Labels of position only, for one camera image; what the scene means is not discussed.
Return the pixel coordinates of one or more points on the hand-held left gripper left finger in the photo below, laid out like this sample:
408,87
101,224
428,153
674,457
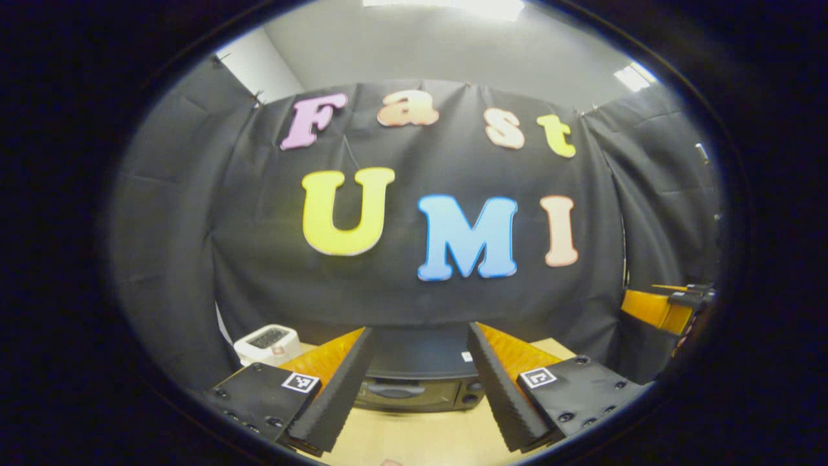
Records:
343,395

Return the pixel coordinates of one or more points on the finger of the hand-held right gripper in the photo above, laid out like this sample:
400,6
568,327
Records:
653,310

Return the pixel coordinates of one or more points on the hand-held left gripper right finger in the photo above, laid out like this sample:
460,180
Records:
498,395

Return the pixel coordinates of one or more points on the black electric oven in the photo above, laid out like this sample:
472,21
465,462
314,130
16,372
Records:
420,353

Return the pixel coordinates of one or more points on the small clear bottle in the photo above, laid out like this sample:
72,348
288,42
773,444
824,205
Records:
278,355

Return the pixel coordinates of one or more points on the white toaster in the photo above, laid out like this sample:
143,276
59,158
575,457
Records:
266,343

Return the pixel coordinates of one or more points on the black backdrop cloth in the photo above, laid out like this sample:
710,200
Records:
272,291

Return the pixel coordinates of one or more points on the small ceiling light panel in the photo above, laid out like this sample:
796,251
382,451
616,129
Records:
634,76

